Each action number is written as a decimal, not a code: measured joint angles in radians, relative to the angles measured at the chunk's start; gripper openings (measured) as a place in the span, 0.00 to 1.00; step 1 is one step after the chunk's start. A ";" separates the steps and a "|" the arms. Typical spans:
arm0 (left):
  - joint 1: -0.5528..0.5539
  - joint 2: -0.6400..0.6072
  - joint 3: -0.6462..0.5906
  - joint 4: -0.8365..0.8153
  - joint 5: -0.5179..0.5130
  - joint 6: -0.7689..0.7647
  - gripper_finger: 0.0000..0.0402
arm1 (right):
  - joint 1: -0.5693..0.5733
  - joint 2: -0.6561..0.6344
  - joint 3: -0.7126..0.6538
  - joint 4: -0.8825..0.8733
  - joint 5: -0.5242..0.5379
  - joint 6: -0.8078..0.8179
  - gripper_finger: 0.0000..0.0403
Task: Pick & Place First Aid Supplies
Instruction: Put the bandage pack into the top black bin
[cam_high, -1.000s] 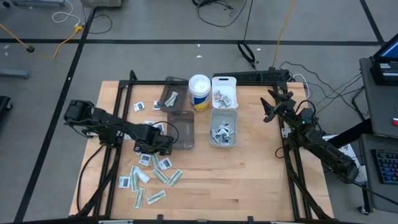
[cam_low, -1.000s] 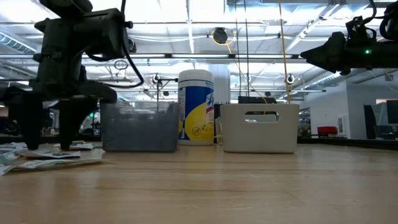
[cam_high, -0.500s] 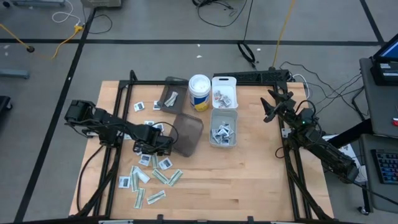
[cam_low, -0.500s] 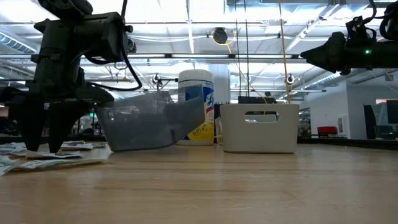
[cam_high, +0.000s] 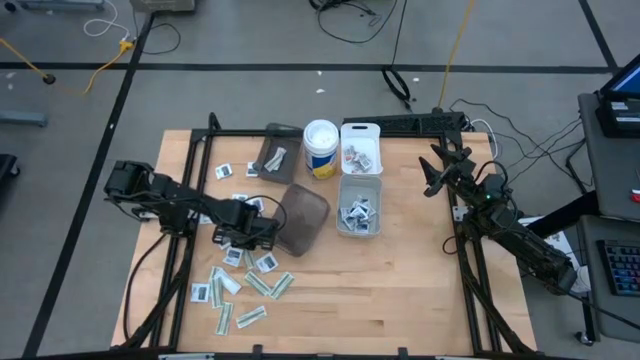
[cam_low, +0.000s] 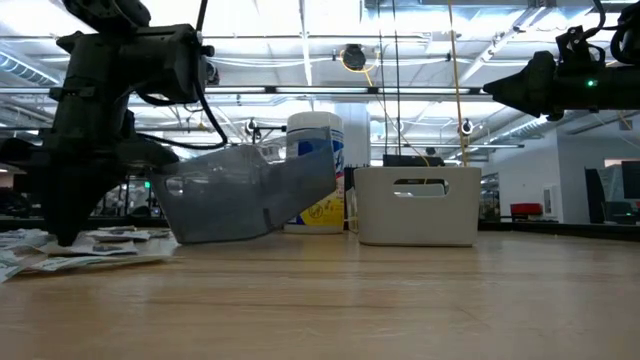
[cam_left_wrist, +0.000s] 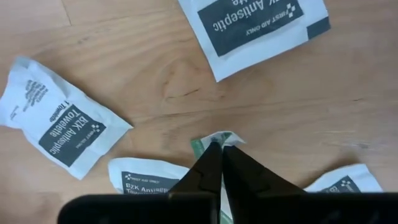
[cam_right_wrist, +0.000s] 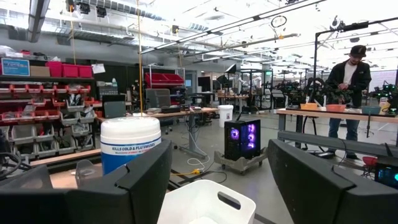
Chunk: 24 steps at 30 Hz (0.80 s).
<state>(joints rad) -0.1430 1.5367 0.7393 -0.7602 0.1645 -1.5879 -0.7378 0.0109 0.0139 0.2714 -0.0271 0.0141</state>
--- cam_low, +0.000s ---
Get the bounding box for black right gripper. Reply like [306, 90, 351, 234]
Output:
[482, 50, 640, 123]

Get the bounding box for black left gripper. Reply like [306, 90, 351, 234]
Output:
[0, 28, 180, 248]

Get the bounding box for Lysol wipes canister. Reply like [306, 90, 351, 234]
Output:
[283, 110, 346, 235]

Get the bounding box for left pile of paper packets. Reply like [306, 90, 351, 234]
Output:
[85, 226, 152, 243]

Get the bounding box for white blue square packet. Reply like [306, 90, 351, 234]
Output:
[0, 228, 50, 238]
[42, 240, 140, 257]
[0, 235, 49, 251]

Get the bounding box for red box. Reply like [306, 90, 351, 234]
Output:
[509, 201, 544, 218]

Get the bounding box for black standing panel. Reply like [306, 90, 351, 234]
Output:
[583, 167, 607, 225]

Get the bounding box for white building column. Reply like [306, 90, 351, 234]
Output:
[343, 102, 372, 167]

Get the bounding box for long ceiling light bar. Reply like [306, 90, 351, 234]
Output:
[204, 84, 489, 96]

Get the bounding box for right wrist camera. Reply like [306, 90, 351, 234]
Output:
[554, 24, 607, 70]

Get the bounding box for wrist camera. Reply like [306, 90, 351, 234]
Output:
[117, 23, 217, 105]
[554, 24, 607, 70]

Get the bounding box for long yellow cord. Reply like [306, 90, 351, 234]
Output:
[446, 0, 470, 167]

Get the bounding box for black wall screen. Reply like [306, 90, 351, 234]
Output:
[620, 159, 640, 200]

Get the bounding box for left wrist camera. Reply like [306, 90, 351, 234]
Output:
[117, 23, 217, 105]

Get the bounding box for black hanging cables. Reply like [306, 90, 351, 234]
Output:
[375, 0, 403, 157]

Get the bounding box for black ceiling cord reel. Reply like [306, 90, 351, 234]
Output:
[341, 43, 368, 71]

